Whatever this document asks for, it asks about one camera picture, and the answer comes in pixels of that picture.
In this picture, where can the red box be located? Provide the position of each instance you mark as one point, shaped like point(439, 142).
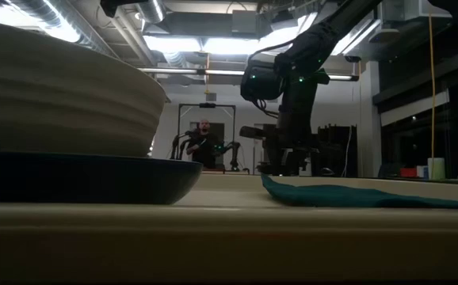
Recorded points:
point(408, 172)

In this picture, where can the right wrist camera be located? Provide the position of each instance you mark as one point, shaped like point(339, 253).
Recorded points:
point(260, 83)

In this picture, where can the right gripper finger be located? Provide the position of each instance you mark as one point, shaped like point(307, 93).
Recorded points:
point(275, 158)
point(299, 162)

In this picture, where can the white ceiling air unit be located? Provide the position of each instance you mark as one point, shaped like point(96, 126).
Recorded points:
point(403, 16)

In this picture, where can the dark blue plate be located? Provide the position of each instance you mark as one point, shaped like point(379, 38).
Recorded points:
point(94, 182)

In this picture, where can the long ceiling light strip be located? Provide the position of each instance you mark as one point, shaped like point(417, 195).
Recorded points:
point(221, 72)

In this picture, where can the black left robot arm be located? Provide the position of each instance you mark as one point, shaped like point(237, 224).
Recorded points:
point(112, 6)

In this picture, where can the black standing panels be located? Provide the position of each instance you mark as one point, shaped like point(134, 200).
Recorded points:
point(336, 142)

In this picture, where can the black gantry frame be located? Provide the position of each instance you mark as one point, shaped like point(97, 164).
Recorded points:
point(207, 105)

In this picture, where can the white bowl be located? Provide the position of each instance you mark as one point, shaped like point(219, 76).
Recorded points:
point(54, 99)

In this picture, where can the white paper roll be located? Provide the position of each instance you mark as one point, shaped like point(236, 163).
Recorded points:
point(437, 168)

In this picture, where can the green cloth napkin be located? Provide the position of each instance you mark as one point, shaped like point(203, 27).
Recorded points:
point(332, 196)

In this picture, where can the person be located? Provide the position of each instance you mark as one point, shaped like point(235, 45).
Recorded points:
point(203, 152)

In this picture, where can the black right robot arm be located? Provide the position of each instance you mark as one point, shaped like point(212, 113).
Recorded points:
point(332, 27)

